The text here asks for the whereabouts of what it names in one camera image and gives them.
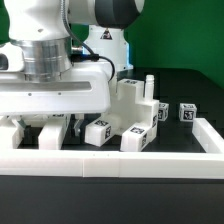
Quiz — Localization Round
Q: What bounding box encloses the white chair back part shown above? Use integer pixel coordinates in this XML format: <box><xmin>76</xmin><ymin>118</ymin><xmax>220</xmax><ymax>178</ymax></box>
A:
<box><xmin>0</xmin><ymin>114</ymin><xmax>70</xmax><ymax>150</ymax></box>

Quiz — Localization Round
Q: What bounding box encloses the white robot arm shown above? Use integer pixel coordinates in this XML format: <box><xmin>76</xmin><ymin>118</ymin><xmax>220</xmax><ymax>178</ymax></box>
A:
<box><xmin>0</xmin><ymin>0</ymin><xmax>145</xmax><ymax>116</ymax></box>

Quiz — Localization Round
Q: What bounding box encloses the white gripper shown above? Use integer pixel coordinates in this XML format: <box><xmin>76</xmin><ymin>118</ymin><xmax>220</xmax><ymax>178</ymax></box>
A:
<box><xmin>0</xmin><ymin>43</ymin><xmax>113</xmax><ymax>143</ymax></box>

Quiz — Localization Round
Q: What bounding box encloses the white U-shaped obstacle frame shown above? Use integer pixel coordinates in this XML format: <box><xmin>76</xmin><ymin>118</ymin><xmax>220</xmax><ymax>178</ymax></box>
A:
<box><xmin>0</xmin><ymin>118</ymin><xmax>224</xmax><ymax>179</ymax></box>

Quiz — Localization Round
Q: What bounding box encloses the white chair seat part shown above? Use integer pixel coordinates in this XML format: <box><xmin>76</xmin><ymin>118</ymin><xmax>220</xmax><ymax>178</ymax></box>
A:
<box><xmin>109</xmin><ymin>75</ymin><xmax>159</xmax><ymax>142</ymax></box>

